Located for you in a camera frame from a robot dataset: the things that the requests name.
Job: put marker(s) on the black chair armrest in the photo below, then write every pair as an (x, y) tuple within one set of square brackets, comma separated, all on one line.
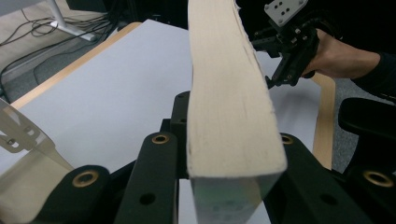
[(367, 118)]

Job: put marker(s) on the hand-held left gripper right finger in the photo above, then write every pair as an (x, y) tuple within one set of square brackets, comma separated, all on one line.
[(311, 193)]

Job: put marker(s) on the white desk frame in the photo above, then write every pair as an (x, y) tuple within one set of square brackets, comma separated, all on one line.
[(73, 29)]

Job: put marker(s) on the white green cover magazine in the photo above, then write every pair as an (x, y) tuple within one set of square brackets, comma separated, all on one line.
[(224, 93)]

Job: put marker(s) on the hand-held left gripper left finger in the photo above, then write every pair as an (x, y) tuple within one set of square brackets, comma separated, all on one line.
[(155, 174)]

